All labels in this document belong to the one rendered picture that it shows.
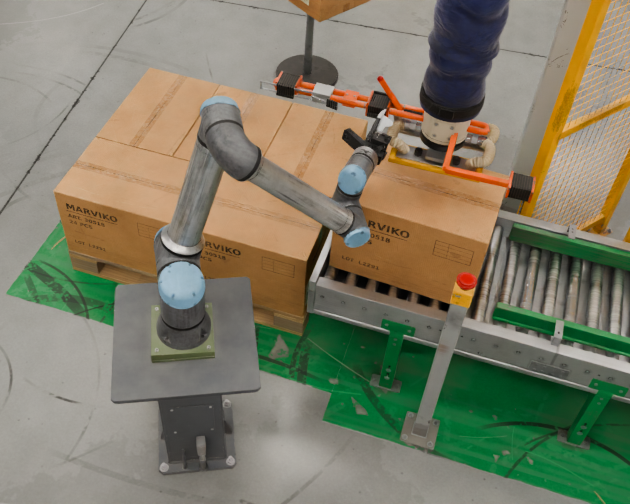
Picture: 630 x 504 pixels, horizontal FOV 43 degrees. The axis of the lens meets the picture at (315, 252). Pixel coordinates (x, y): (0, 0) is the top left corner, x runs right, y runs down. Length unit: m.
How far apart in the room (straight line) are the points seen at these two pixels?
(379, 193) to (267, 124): 1.07
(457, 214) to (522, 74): 2.60
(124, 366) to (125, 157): 1.32
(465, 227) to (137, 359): 1.29
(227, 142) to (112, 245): 1.65
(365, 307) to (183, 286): 0.91
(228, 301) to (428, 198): 0.86
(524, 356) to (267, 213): 1.25
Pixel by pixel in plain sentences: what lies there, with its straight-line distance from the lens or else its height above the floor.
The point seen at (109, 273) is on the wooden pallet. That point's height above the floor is 0.02.
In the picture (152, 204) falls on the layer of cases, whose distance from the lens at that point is 3.61.
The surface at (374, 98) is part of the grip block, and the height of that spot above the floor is 1.29.
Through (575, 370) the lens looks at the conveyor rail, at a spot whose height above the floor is 0.51.
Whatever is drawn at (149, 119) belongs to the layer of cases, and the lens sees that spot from 4.05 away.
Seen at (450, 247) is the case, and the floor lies 0.87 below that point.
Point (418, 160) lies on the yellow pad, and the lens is 2.93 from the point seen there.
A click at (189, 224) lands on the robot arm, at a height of 1.19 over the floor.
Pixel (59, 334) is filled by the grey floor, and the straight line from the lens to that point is 3.90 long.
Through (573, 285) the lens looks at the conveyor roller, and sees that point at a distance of 3.52.
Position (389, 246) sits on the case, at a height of 0.78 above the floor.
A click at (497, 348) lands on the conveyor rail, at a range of 3.26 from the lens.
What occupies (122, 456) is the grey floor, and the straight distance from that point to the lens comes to 3.51.
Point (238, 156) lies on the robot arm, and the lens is 2.27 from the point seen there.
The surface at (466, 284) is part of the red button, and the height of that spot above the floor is 1.04.
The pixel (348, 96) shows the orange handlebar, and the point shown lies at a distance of 2.97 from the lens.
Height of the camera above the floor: 3.09
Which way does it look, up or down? 48 degrees down
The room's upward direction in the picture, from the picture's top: 5 degrees clockwise
